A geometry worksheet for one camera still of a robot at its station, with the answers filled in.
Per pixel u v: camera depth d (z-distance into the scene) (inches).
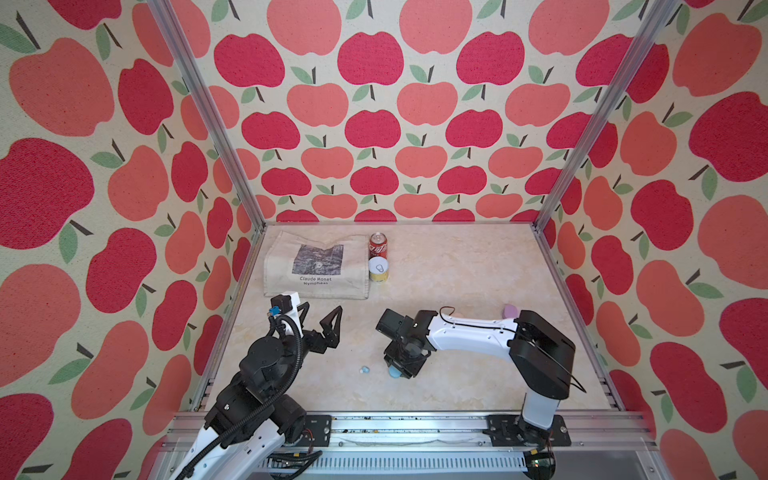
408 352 28.1
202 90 32.7
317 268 38.7
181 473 17.4
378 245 39.9
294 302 22.3
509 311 37.2
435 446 28.9
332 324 23.4
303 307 26.9
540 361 17.5
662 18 27.5
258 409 18.2
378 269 39.7
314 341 23.0
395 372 30.6
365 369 33.1
